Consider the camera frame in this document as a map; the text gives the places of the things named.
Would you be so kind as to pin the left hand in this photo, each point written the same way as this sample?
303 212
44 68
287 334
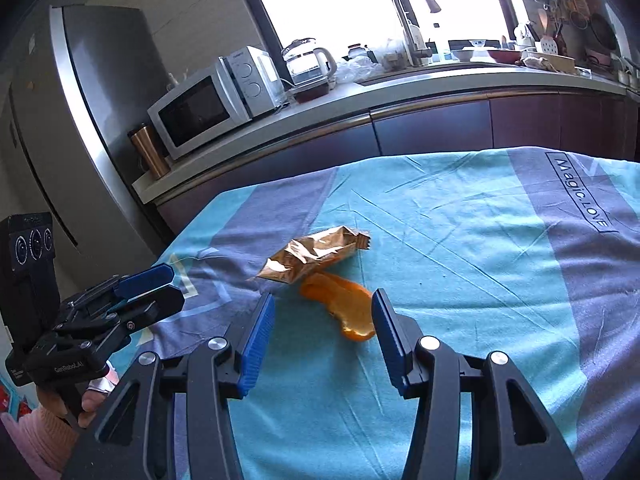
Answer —
95 394

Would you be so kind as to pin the dark kitchen base cabinets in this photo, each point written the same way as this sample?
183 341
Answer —
594 123

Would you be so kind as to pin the pink left sleeve forearm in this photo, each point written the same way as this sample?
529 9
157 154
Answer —
37 446

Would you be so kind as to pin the chrome kitchen faucet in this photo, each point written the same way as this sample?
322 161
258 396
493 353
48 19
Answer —
416 47

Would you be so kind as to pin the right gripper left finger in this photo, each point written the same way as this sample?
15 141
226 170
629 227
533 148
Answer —
133 434

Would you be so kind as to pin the small gold snack wrapper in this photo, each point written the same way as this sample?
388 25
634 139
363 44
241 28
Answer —
314 252

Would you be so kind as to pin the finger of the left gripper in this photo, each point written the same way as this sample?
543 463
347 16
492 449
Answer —
120 288
149 308

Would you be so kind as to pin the silver microwave oven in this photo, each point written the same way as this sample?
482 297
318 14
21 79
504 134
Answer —
229 94

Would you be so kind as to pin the teal purple tablecloth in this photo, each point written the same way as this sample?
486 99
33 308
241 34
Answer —
527 251

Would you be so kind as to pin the glass electric kettle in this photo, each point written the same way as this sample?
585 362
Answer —
311 69

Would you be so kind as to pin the flat orange peel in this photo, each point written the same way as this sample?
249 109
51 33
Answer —
347 301

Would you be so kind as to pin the black frying pan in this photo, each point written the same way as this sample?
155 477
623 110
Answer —
602 32

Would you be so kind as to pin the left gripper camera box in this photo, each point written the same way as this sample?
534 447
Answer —
29 292

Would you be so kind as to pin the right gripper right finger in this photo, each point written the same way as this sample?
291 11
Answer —
513 435

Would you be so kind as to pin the red bowl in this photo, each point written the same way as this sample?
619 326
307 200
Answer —
505 56

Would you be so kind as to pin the stainless steel refrigerator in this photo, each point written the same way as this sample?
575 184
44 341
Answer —
85 83

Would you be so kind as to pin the copper travel mug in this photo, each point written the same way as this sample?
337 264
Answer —
150 154

